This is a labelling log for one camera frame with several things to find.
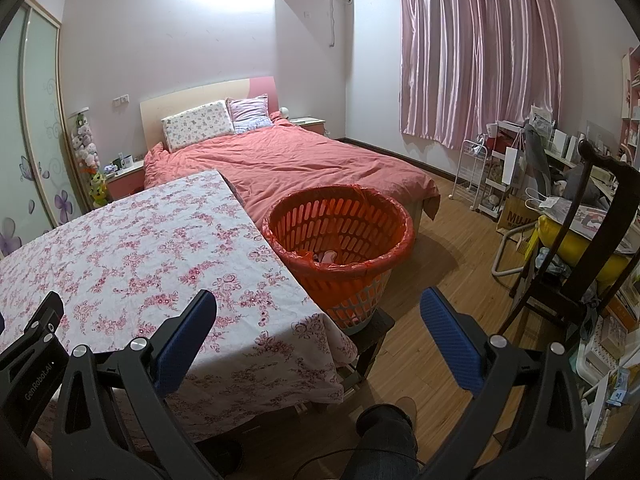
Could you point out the gray cloth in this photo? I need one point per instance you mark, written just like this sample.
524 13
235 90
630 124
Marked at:
537 160

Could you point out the bed with red duvet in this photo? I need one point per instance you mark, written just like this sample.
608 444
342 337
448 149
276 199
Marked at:
300 160

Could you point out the white pink bookshelf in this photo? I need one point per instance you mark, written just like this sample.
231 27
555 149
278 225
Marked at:
632 95

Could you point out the dark wooden stool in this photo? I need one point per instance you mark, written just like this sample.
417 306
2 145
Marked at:
377 327

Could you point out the white floral pillow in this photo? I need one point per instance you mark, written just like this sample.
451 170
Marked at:
197 125

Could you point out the sliding door wardrobe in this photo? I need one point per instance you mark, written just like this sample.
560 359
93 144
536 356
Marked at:
35 110

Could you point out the white paper bag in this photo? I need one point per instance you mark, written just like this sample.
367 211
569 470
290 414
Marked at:
513 167

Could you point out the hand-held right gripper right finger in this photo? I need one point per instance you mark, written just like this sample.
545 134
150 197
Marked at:
450 345

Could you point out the yellow cushion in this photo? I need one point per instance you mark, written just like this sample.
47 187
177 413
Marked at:
580 245

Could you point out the dark wooden chair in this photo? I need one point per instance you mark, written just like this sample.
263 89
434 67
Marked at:
545 295

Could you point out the pink floral tablecloth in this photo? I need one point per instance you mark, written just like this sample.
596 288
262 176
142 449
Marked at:
125 240

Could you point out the pink striped pillow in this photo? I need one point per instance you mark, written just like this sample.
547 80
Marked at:
249 112

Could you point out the pink striped curtain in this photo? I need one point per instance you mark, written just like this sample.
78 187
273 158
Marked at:
475 50

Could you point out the person's left hand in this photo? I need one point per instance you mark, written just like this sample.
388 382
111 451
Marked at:
42 457

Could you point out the white mug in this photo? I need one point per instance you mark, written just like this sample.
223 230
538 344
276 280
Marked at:
126 161

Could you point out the slotted plastic laundry basket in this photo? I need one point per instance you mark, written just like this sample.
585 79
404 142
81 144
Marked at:
350 305

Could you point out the hanging plush toys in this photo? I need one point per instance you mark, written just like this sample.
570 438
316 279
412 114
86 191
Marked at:
85 142

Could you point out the pink white nightstand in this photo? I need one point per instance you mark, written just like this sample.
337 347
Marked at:
125 185
307 121

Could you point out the wall switch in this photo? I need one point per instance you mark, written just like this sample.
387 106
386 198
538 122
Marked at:
121 100

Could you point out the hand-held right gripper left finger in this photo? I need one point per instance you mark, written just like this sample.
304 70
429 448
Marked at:
185 345

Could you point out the person's leg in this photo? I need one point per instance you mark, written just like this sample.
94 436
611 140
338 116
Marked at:
385 445

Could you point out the white storage trolley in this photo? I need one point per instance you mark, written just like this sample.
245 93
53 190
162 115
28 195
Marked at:
492 180

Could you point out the yellow green plush toy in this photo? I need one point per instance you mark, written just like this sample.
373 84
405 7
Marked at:
97 187

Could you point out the brown paper bag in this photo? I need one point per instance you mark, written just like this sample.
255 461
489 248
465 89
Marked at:
515 217

